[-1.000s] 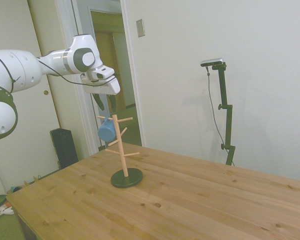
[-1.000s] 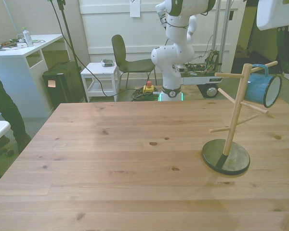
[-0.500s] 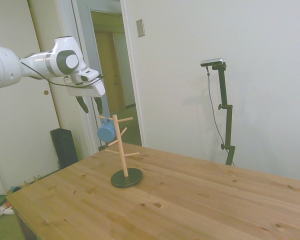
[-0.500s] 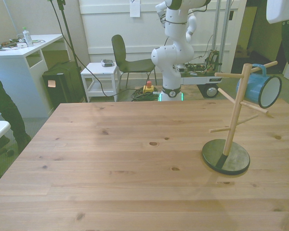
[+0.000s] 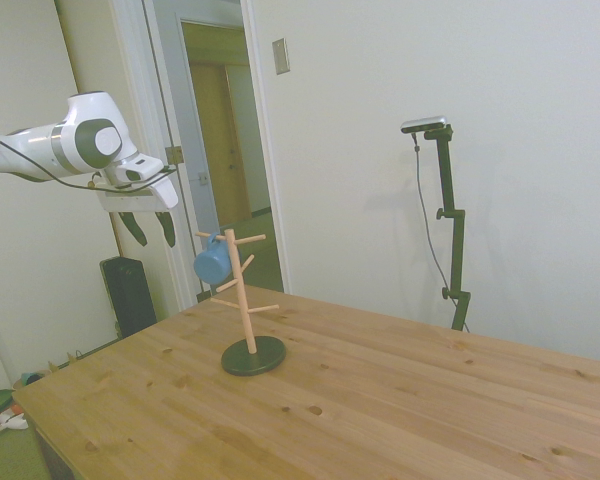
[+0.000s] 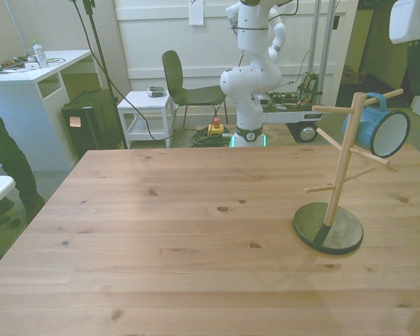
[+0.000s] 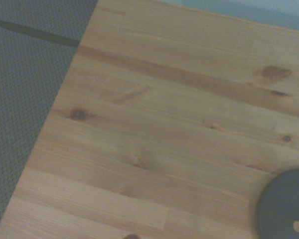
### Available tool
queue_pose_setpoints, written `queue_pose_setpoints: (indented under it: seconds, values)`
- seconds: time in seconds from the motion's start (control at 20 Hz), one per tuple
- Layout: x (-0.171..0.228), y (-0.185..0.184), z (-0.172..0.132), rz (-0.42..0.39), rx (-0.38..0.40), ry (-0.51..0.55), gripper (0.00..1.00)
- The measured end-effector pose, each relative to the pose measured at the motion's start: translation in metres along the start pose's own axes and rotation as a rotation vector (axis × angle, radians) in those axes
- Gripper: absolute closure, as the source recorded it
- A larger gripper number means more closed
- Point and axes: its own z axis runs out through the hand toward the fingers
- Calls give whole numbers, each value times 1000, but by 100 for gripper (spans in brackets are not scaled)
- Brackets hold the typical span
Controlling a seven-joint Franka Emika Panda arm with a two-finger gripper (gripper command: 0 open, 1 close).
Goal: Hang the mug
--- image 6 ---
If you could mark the aluminium frame posts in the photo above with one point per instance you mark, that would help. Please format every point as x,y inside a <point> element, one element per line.
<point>327,52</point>

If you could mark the small white box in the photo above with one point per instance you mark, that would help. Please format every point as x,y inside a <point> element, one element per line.
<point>31,65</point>

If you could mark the wooden mug tree black base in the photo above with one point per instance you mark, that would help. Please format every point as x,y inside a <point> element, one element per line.
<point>344,157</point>

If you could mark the wheeled robot cart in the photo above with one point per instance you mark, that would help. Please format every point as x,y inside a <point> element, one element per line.
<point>290,117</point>

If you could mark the dark shell chair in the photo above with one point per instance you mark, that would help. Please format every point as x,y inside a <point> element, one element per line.
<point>171,70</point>

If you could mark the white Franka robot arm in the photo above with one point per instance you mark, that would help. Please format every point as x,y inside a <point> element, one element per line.
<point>248,87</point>

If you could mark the black camera stand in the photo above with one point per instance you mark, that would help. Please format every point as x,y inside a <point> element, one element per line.
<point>104,66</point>

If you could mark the yellow red emergency stop button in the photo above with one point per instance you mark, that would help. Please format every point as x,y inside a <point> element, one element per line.
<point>216,130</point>

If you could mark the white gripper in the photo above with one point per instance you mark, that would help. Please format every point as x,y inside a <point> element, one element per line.
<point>409,21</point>

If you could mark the person's dark trouser leg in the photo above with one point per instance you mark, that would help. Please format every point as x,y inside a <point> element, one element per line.
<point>7,157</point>

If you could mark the white desk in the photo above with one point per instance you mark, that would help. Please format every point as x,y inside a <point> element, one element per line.
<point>21,105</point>

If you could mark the white side table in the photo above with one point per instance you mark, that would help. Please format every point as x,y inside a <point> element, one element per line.
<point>143,99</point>

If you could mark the white paper sheet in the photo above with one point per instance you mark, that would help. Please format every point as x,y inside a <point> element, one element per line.
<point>196,12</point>

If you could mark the black computer case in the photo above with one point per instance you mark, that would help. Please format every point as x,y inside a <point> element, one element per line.
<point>91,129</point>

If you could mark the pile of small tools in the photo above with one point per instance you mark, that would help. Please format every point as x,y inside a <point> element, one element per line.
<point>10,64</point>

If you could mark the black office chair base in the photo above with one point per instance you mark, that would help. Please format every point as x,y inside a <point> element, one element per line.
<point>0,214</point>

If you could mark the small grey device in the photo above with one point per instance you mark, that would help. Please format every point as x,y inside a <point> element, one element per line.
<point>155,92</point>

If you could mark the clear plastic bottle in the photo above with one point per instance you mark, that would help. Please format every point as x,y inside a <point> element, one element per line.
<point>41,54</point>

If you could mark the blue enamel mug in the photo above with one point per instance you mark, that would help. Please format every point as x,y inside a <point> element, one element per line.
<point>364,126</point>

